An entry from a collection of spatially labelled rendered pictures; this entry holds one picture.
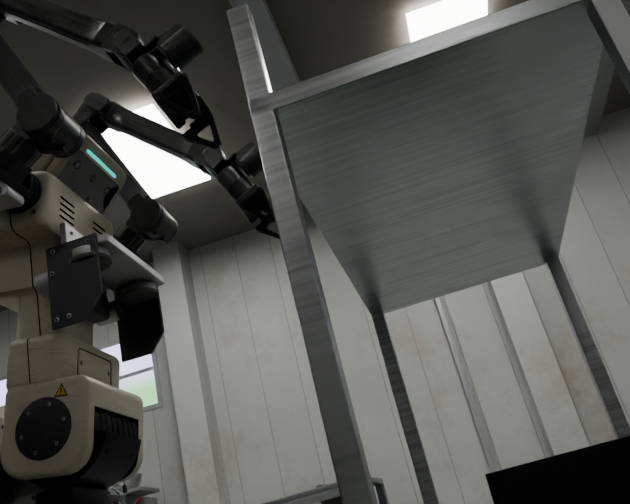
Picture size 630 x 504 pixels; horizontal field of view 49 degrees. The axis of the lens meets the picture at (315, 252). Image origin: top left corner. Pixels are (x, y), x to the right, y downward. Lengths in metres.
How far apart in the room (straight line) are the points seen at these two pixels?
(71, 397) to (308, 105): 0.67
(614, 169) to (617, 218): 0.54
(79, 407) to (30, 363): 0.13
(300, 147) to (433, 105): 0.19
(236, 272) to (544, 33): 6.83
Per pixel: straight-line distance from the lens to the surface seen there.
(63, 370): 1.30
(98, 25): 1.42
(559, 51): 0.97
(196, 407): 7.06
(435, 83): 0.92
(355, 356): 7.00
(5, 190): 1.32
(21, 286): 1.43
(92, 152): 1.54
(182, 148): 1.73
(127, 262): 1.40
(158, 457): 7.47
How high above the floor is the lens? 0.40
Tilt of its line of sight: 24 degrees up
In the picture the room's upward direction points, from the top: 14 degrees counter-clockwise
